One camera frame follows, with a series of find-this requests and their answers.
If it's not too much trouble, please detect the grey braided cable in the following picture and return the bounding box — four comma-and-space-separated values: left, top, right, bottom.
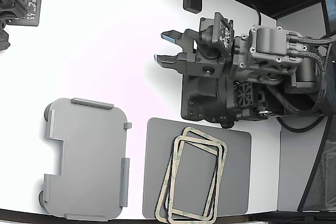
288, 34, 336, 48
288, 49, 329, 116

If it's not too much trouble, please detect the dark circuit board plate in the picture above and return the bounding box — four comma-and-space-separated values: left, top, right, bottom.
7, 0, 43, 27

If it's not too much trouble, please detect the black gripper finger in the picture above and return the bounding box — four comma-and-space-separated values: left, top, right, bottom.
161, 28, 197, 52
153, 52, 196, 76

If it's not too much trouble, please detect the tan rectangular frame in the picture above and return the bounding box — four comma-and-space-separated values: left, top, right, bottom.
166, 126, 228, 222
154, 134, 221, 222

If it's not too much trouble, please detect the black slanted rod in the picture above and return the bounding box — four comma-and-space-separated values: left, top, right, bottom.
297, 119, 333, 212

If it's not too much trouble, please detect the grey frame holder plate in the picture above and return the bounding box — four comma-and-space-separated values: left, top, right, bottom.
38, 97, 133, 222

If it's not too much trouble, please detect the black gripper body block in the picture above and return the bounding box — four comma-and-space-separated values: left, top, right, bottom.
195, 34, 253, 80

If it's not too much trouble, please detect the black looped cable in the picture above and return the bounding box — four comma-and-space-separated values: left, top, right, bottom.
275, 115, 326, 133

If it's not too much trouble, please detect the wrist camera with circuit board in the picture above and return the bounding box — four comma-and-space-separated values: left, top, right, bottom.
198, 11, 235, 61

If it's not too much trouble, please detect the thin black power cable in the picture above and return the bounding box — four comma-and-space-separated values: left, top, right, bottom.
250, 3, 263, 27

